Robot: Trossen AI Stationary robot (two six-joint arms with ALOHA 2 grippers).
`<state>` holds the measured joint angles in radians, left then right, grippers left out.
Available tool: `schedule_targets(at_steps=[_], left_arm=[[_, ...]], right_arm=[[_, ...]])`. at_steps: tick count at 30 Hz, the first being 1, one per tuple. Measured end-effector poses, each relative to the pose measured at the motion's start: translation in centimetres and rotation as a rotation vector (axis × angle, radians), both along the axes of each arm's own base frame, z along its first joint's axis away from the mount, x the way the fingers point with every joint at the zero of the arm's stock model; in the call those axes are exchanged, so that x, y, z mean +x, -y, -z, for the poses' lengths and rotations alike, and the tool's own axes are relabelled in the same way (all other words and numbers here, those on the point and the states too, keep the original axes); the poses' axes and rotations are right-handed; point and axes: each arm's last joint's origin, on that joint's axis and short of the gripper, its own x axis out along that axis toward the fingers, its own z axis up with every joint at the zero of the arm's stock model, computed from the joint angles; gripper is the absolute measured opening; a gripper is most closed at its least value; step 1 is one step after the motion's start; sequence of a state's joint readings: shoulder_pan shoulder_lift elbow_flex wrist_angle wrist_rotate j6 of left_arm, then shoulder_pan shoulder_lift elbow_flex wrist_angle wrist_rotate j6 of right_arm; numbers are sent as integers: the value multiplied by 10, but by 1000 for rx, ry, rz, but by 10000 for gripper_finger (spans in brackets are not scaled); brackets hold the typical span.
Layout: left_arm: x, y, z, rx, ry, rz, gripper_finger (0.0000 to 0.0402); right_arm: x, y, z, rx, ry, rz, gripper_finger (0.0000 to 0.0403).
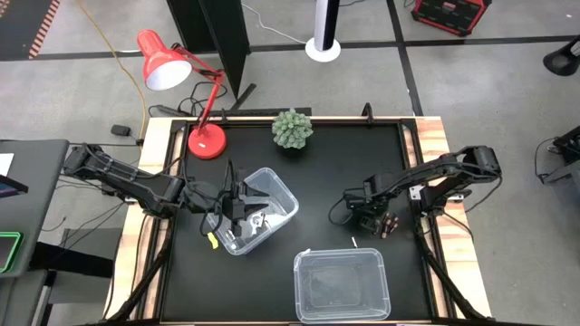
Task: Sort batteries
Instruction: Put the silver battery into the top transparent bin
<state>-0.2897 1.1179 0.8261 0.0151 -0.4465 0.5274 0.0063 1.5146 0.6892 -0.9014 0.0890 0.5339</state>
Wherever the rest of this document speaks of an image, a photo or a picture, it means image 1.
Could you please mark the black power strip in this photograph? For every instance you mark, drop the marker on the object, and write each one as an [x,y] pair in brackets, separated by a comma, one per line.
[272,111]

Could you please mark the yellow tag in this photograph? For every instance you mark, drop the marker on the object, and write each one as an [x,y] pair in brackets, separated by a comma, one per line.
[213,241]

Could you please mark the grey desk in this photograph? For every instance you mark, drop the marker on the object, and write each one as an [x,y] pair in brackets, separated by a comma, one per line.
[41,204]

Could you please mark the clear plastic bin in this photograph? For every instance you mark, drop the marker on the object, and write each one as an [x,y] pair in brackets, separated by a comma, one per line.
[276,199]
[342,290]

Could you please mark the white black pole stand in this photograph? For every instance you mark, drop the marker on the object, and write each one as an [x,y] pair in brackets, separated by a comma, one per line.
[323,50]

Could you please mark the white paper sheet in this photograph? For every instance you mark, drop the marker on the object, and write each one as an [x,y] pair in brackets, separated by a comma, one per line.
[5,164]

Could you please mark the red desk lamp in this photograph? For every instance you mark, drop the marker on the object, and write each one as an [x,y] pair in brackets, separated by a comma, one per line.
[207,141]

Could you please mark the green framed tablet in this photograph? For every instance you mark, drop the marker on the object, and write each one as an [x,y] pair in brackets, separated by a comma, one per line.
[6,251]

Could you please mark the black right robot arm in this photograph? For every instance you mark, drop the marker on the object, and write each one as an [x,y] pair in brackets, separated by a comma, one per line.
[430,174]

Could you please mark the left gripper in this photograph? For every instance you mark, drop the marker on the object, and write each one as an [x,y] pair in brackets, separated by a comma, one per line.
[231,204]

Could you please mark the black mat orange striped edge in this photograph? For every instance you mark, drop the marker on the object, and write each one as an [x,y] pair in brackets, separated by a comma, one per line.
[22,27]

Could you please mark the black grey equipment stand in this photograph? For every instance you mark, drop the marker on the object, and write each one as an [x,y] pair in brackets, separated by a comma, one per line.
[571,142]

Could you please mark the black power adapter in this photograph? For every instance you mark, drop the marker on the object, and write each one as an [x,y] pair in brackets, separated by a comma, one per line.
[121,130]

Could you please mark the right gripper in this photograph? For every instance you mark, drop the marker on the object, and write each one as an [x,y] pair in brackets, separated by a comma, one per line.
[369,199]

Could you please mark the black round stand base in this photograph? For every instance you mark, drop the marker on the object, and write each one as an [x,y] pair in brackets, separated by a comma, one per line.
[564,61]

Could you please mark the black table frame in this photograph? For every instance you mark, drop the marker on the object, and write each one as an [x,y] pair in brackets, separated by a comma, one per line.
[140,285]

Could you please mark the dark tablet device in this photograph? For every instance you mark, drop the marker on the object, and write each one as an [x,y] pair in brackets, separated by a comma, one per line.
[11,186]

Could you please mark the black partition panel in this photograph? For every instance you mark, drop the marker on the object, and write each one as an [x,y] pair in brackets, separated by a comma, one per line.
[222,36]

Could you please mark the green succulent in pot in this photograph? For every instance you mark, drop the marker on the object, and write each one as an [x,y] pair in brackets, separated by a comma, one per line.
[292,129]

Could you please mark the black camera clamp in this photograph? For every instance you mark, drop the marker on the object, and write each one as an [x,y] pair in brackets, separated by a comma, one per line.
[368,115]

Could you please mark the red and black case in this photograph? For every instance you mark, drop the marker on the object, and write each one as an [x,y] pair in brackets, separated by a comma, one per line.
[448,16]

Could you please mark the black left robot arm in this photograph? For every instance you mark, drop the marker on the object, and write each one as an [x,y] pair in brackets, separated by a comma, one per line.
[136,183]

